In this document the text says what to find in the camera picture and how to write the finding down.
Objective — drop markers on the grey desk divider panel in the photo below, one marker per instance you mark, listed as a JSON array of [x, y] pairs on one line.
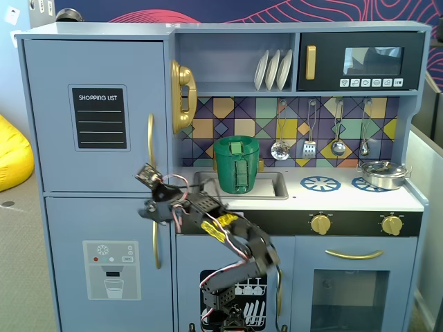
[[429, 214]]

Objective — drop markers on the yellow tag on arm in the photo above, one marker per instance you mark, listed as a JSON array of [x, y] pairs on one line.
[[221, 226]]

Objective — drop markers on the black toy microwave door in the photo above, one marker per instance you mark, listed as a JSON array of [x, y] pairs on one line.
[[360, 41]]

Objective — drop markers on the silver toy ladle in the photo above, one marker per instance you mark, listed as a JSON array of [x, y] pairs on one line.
[[338, 147]]

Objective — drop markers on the gold stove knob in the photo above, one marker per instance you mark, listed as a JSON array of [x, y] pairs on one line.
[[391, 224], [320, 224]]

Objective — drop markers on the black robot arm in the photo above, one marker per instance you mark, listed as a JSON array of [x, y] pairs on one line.
[[256, 242]]

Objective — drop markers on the blue oven door with window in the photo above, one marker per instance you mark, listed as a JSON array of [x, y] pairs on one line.
[[356, 263]]

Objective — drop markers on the white toy plate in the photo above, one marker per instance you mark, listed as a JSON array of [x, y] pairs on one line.
[[284, 69], [261, 71], [272, 71]]

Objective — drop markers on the gold toy telephone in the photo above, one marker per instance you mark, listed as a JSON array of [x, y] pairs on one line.
[[183, 93]]

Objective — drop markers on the small wrist camera board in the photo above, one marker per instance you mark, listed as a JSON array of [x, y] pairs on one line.
[[149, 174]]

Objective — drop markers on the silver slotted toy spoon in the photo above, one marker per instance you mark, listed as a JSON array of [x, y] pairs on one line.
[[280, 150]]

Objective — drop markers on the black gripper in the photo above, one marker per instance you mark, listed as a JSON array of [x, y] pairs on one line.
[[156, 208]]

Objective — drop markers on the blue toy play kitchen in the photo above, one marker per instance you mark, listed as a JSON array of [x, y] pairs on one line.
[[346, 202]]

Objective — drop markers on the blue shopping list fridge door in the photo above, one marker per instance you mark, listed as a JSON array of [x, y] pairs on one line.
[[52, 138]]

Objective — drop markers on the blue dishwasher door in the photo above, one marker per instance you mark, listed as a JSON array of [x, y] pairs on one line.
[[194, 256]]

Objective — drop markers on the silver toy pot with lid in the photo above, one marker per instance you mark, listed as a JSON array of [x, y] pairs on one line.
[[382, 174]]

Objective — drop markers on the silver toy spatula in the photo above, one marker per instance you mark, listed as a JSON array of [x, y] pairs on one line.
[[309, 149]]

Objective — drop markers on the yellow bean bag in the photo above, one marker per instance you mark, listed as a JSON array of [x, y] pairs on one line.
[[14, 155]]

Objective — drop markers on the grey toy sink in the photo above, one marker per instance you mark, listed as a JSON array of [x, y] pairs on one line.
[[277, 186]]

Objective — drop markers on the green plastic cup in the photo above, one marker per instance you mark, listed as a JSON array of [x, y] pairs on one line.
[[235, 166]]

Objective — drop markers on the white wall socket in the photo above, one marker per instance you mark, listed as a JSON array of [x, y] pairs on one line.
[[11, 15]]

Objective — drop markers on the blue ice dispenser fridge door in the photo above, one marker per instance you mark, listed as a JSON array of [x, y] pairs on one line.
[[69, 221]]

